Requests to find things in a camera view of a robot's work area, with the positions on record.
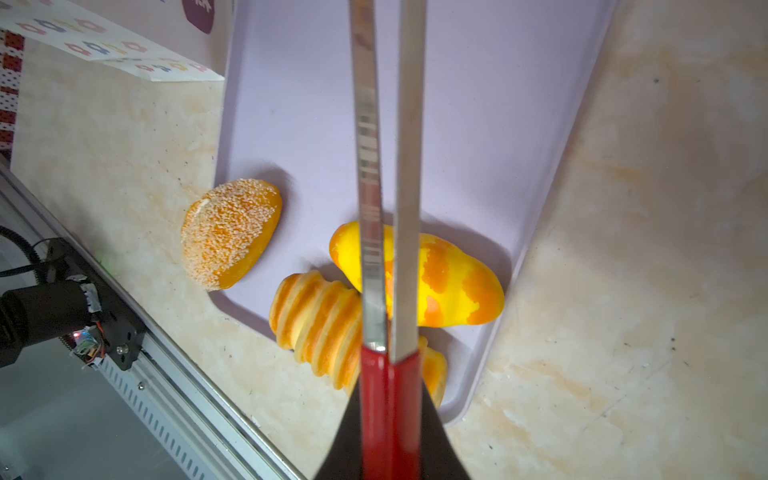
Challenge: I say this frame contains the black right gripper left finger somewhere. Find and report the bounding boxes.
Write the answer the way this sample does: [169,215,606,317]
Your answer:
[314,381,363,480]

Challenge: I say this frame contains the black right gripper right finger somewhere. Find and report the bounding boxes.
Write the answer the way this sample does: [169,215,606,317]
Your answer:
[420,383,470,480]

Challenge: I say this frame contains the red-handled steel tongs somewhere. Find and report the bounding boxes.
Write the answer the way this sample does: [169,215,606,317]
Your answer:
[349,1,427,479]

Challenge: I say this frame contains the large spiral fake bread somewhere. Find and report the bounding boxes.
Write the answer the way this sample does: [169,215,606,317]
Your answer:
[268,269,449,409]

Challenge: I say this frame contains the sesame-coated fake bread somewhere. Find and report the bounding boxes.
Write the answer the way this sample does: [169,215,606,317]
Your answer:
[180,179,283,291]

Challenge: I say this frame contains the white flowered paper bag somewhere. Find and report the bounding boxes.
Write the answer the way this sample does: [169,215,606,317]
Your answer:
[1,0,234,83]

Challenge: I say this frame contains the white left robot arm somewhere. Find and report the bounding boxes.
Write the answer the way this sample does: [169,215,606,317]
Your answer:
[1,226,102,367]

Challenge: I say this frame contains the yellow pear-shaped fake bread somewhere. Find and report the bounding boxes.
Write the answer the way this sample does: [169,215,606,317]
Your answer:
[329,221,505,328]

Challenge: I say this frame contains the lilac plastic tray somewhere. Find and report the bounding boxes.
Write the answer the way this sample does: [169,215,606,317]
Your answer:
[206,0,619,426]

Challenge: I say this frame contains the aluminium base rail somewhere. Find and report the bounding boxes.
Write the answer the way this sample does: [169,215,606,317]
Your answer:
[1,168,299,479]

